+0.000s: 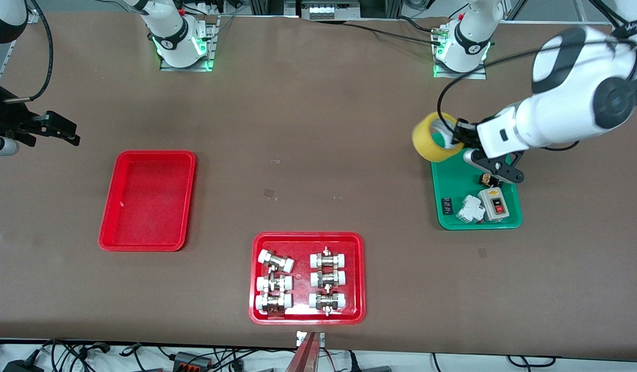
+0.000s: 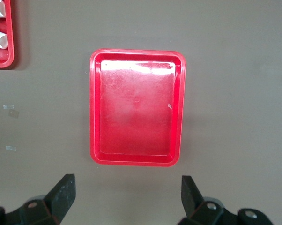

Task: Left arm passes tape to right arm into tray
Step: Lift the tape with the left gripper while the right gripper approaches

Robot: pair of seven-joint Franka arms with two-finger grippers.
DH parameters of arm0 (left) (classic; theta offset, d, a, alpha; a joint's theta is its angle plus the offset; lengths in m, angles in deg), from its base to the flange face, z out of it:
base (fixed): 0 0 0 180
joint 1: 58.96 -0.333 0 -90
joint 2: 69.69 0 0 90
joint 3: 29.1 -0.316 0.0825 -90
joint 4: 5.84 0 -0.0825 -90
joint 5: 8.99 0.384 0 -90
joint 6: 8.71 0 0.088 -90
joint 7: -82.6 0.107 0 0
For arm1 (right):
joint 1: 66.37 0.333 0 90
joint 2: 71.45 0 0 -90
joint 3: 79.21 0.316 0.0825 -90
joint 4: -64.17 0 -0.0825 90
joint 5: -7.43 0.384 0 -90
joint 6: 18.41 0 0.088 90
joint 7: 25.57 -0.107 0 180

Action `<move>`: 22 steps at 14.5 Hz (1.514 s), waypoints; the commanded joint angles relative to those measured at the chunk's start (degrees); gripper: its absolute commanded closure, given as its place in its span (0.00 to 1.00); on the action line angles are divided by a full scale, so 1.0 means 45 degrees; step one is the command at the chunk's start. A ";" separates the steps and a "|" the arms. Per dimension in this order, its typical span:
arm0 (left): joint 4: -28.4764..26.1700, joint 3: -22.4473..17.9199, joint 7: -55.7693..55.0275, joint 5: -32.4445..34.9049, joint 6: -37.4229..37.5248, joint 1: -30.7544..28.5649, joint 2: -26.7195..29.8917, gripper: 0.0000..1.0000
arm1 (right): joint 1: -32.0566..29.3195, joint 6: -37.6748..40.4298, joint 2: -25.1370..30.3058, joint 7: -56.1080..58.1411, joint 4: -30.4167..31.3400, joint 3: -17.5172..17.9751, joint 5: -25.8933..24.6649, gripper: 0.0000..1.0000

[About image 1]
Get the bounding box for small silver bracket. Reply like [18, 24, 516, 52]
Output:
[296, 331, 326, 348]

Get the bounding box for grey terminal block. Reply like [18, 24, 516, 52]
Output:
[308, 0, 361, 20]

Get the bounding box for metal pipe fitting white caps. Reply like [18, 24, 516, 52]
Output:
[255, 292, 293, 315]
[310, 270, 347, 289]
[256, 274, 293, 293]
[309, 247, 347, 269]
[308, 290, 347, 317]
[257, 249, 295, 273]

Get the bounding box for white circuit breaker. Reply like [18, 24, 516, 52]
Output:
[456, 194, 486, 224]

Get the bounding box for yellow tape roll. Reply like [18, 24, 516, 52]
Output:
[412, 112, 465, 163]

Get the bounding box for black power adapter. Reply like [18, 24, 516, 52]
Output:
[2, 359, 45, 372]

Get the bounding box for grey orange connector box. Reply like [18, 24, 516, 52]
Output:
[173, 352, 214, 371]

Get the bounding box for short black table cable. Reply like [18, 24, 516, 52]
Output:
[399, 15, 446, 34]

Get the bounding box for red plastic tray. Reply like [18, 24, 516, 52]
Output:
[98, 150, 197, 252]
[249, 231, 366, 326]

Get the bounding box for long black table cable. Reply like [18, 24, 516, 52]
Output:
[344, 22, 443, 47]

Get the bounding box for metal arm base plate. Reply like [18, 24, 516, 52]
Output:
[433, 23, 488, 80]
[160, 15, 217, 72]

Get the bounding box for black velcro cable strap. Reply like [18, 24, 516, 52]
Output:
[611, 20, 637, 39]

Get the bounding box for green plastic tray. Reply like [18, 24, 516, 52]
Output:
[430, 132, 523, 230]

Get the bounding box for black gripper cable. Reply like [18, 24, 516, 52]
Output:
[436, 36, 637, 143]
[6, 0, 54, 103]

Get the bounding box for red metal post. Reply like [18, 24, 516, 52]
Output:
[285, 331, 319, 372]

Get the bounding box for grey on-off switch box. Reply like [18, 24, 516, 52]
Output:
[477, 187, 510, 222]

